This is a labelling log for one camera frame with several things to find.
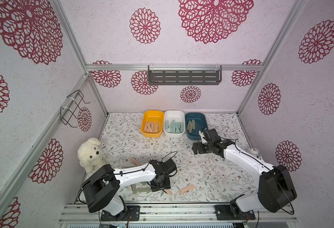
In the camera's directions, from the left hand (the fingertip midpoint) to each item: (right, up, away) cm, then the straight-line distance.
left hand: (164, 189), depth 81 cm
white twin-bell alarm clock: (+53, +21, +3) cm, 57 cm away
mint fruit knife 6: (+4, +33, +29) cm, 44 cm away
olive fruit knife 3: (+20, +34, +29) cm, 49 cm away
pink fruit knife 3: (-6, +34, +29) cm, 45 cm away
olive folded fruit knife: (-18, 0, +1) cm, 18 cm away
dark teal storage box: (+29, +38, +35) cm, 59 cm away
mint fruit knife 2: (+5, +37, +31) cm, 49 cm away
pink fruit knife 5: (+2, -2, +1) cm, 3 cm away
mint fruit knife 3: (+6, +33, +28) cm, 44 cm away
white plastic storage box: (+7, +38, +33) cm, 51 cm away
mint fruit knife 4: (+8, +35, +29) cm, 46 cm away
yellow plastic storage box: (-7, +43, +34) cm, 56 cm away
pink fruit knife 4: (-12, +34, +28) cm, 45 cm away
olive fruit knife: (+19, +37, +30) cm, 51 cm away
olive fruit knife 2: (+22, +36, +30) cm, 52 cm away
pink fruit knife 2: (-14, +35, +29) cm, 47 cm away
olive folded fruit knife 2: (-12, 0, 0) cm, 12 cm away
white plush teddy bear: (-40, +20, -4) cm, 45 cm away
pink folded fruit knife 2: (+13, 0, +1) cm, 13 cm away
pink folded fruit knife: (-21, +14, +13) cm, 28 cm away
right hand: (+21, +24, +8) cm, 33 cm away
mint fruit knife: (+2, +37, +32) cm, 49 cm away
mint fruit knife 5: (+10, +35, +29) cm, 46 cm away
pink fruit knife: (-10, +36, +29) cm, 47 cm away
